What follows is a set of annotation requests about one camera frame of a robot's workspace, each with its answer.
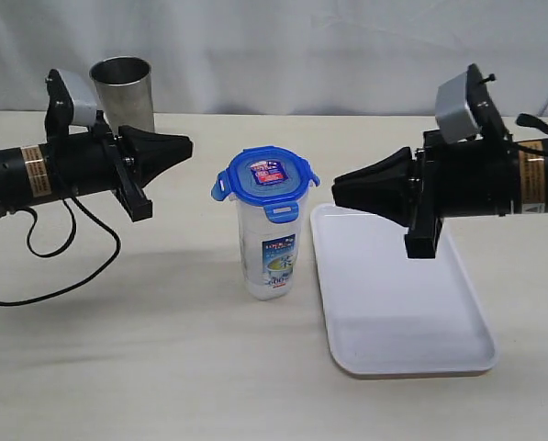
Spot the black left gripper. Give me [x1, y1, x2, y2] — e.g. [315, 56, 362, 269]
[48, 109, 193, 222]

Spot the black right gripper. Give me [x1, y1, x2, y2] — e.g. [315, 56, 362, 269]
[331, 130, 517, 258]

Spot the stainless steel tumbler cup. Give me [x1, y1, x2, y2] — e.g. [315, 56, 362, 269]
[89, 56, 155, 133]

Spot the blue plastic lid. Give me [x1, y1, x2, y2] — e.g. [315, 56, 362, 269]
[210, 146, 320, 224]

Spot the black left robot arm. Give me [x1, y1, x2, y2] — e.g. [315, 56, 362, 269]
[0, 111, 193, 221]

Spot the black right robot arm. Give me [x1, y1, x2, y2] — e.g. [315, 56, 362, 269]
[331, 130, 548, 259]

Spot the clear plastic tall container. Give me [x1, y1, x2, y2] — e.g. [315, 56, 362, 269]
[229, 193, 309, 300]

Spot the white fabric backdrop curtain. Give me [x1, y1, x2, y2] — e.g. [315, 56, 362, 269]
[0, 1, 548, 117]

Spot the white rectangular plastic tray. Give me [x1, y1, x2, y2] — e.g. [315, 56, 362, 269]
[310, 203, 498, 379]

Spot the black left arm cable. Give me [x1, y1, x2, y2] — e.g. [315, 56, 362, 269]
[0, 195, 122, 307]

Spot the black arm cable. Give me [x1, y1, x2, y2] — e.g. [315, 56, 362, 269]
[0, 195, 122, 307]
[502, 112, 548, 157]

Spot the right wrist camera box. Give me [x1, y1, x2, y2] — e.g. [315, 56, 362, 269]
[434, 63, 509, 144]

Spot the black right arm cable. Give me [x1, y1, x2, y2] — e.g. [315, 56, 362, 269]
[502, 112, 548, 157]

